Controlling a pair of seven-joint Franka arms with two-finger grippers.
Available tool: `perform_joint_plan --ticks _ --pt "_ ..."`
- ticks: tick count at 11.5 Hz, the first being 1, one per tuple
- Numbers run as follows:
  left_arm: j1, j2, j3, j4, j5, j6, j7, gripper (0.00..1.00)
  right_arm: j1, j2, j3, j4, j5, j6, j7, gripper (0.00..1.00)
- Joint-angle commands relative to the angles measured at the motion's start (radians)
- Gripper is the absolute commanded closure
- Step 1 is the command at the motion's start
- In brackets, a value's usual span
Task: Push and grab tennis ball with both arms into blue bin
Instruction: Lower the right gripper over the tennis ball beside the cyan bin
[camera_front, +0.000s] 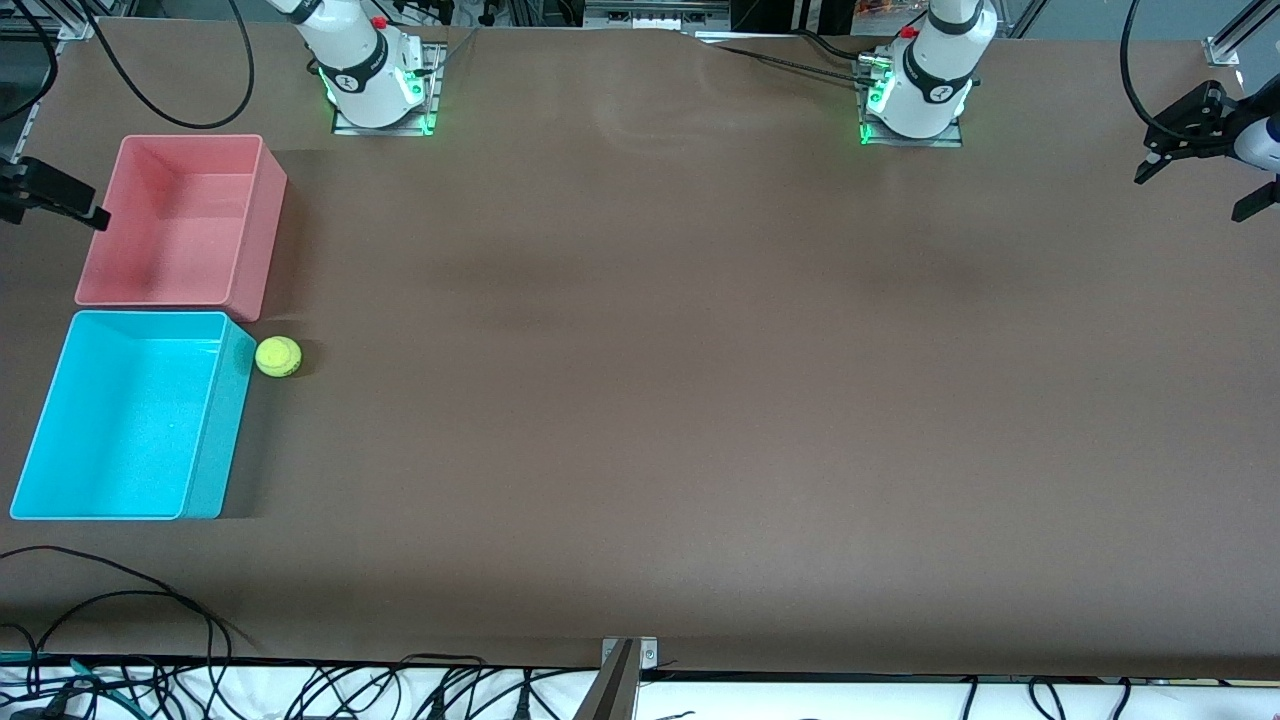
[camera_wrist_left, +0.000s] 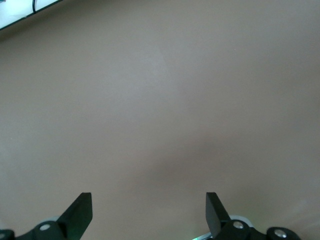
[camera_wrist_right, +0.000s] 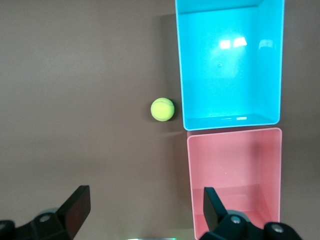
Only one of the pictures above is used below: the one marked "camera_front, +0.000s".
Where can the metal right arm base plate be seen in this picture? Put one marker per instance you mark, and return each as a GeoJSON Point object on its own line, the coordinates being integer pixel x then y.
{"type": "Point", "coordinates": [432, 90]}

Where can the pink plastic bin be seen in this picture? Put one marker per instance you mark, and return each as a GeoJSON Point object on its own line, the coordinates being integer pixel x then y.
{"type": "Point", "coordinates": [180, 240]}

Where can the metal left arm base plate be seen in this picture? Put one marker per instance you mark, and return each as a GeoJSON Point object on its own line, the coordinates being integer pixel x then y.
{"type": "Point", "coordinates": [955, 138]}

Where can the dark camera mount pole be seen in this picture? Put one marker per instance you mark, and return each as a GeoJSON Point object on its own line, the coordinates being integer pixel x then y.
{"type": "Point", "coordinates": [612, 695]}

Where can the aluminium profile rail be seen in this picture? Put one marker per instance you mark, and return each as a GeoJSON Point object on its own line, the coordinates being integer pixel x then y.
{"type": "Point", "coordinates": [1222, 52]}

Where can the yellow-green tennis ball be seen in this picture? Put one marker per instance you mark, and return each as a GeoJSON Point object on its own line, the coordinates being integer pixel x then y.
{"type": "Point", "coordinates": [278, 357]}

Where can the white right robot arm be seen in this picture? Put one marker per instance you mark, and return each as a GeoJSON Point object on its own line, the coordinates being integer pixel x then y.
{"type": "Point", "coordinates": [360, 60]}

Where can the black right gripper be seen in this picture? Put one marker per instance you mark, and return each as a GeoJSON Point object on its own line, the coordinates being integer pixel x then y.
{"type": "Point", "coordinates": [30, 184]}

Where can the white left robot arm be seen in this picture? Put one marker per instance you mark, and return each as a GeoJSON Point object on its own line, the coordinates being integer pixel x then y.
{"type": "Point", "coordinates": [930, 70]}

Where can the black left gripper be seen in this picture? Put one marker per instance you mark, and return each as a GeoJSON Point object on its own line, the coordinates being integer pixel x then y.
{"type": "Point", "coordinates": [1203, 112]}

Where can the metal bracket plate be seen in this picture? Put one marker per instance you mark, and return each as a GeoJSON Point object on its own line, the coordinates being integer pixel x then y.
{"type": "Point", "coordinates": [648, 655]}

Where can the blue plastic bin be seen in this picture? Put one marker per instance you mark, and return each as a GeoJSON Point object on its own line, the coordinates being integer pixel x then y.
{"type": "Point", "coordinates": [120, 430]}

